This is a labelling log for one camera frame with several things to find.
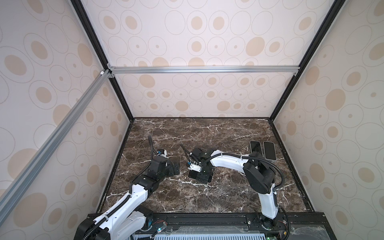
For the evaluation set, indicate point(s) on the black corner frame post right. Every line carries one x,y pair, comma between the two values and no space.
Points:
313,47

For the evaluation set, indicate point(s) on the black phone silver edge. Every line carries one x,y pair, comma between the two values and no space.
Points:
255,147

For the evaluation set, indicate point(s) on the black corner frame post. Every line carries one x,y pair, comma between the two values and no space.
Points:
313,47
95,42

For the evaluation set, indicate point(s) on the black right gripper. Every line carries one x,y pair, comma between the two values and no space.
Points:
202,179

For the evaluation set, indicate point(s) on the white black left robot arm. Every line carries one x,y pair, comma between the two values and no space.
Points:
126,204

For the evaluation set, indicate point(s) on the aluminium rail back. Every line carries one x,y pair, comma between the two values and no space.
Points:
204,70

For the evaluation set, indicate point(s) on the black corner frame post left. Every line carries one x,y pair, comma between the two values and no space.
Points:
95,42

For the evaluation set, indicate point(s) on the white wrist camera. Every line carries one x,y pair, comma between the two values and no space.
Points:
162,152
194,167

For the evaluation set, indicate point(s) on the black phone white edge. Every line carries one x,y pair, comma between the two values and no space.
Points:
270,151

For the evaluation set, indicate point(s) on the aluminium rail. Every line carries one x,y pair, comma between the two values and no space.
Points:
20,185
204,70

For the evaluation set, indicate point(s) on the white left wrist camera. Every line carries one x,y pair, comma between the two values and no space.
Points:
162,152

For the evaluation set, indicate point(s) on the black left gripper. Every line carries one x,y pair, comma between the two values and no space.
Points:
171,171

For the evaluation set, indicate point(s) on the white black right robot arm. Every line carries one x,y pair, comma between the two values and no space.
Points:
263,176

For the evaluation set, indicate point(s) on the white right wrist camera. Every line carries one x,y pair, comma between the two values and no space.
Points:
194,167

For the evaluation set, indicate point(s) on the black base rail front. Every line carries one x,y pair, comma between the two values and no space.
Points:
232,226

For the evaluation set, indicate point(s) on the aluminium rail left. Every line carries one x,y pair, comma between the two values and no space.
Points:
20,185

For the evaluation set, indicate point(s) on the black phone purple edge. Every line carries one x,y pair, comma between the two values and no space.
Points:
203,177

